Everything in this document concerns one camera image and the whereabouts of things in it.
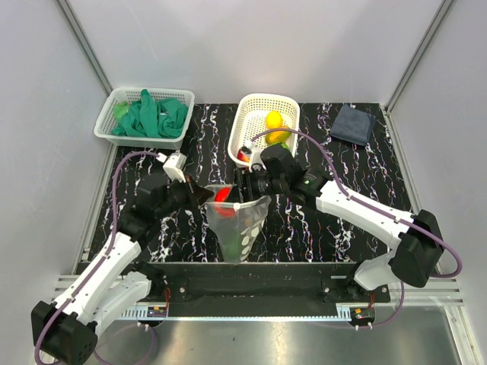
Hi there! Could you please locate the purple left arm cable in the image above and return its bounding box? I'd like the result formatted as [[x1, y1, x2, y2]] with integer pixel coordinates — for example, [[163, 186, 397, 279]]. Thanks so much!
[[33, 151, 168, 365]]

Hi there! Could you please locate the white perforated plastic basket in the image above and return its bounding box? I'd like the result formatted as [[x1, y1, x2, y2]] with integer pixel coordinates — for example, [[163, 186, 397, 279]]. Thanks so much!
[[228, 94, 301, 168]]

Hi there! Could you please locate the light green fake fruit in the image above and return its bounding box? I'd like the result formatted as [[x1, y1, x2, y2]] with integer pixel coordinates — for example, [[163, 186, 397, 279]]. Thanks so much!
[[113, 101, 130, 122]]

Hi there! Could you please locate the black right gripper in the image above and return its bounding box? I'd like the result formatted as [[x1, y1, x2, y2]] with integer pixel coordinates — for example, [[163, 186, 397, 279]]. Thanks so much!
[[223, 167, 288, 210]]

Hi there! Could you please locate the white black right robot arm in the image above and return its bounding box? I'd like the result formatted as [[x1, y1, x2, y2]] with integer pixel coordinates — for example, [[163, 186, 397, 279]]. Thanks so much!
[[232, 144, 444, 302]]

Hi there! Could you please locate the dark green fake vegetable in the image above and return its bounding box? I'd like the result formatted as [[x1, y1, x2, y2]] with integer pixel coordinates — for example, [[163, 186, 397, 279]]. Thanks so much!
[[221, 240, 245, 262]]

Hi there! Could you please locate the clear zip top bag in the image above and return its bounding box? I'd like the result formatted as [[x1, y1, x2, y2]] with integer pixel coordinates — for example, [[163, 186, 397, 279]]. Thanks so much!
[[205, 185, 271, 263]]

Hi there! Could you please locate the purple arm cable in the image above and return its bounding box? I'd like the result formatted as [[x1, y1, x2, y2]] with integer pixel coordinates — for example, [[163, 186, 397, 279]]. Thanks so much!
[[33, 151, 168, 365], [243, 128, 463, 330]]

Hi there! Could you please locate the dark blue folded cloth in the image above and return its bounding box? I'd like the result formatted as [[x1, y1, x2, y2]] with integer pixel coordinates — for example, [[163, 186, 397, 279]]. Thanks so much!
[[330, 104, 376, 147]]

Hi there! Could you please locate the pink red fake fruit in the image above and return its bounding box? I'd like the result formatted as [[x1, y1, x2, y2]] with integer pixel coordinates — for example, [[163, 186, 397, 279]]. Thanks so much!
[[214, 187, 235, 218]]

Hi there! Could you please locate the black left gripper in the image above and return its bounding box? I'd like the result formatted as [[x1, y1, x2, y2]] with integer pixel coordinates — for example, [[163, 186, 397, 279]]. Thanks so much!
[[155, 173, 213, 219]]

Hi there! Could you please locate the orange green fake mango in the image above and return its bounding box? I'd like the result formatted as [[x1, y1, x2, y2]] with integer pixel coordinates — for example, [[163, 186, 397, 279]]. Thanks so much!
[[265, 130, 292, 145]]

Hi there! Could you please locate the green fake watermelon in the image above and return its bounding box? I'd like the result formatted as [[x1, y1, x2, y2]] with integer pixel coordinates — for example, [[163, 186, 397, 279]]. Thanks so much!
[[278, 142, 291, 152]]

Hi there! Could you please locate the yellow fake lemon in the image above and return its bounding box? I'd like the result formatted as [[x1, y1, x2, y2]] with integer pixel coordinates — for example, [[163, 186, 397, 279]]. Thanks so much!
[[266, 110, 284, 129]]

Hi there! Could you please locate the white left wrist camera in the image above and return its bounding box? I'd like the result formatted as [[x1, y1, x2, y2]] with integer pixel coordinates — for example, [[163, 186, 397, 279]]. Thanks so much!
[[157, 152, 187, 183]]

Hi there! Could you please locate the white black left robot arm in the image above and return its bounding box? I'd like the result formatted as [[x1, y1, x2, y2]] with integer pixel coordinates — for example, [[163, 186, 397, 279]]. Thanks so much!
[[31, 176, 214, 364]]

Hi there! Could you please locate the pale green plastic basket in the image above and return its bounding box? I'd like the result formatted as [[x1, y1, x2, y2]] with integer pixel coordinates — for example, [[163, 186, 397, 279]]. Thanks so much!
[[94, 87, 195, 151]]

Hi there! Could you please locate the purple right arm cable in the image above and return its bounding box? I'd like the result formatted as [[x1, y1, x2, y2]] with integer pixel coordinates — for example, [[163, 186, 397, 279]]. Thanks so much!
[[243, 128, 463, 330]]

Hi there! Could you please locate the green cloth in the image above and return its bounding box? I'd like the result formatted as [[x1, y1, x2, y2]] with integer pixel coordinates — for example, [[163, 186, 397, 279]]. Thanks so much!
[[111, 89, 189, 139]]

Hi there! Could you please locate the red fake tomato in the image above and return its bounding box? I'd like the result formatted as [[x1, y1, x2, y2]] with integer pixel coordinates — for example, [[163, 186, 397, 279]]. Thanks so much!
[[237, 148, 251, 163]]

